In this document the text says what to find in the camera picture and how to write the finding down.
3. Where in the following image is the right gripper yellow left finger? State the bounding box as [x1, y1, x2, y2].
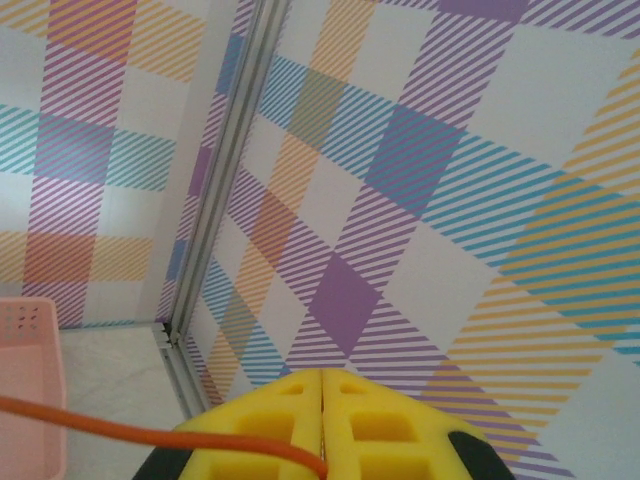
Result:
[132, 368, 326, 480]

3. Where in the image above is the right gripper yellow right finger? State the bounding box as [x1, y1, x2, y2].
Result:
[322, 368, 517, 480]

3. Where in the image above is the thin orange cable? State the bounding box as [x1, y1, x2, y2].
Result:
[0, 394, 329, 476]

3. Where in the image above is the pink plastic basket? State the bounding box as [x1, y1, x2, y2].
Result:
[0, 298, 69, 479]

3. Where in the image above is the aluminium floor rail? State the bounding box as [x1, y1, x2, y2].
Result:
[155, 322, 210, 421]

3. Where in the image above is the aluminium frame post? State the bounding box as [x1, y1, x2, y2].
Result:
[164, 0, 294, 349]

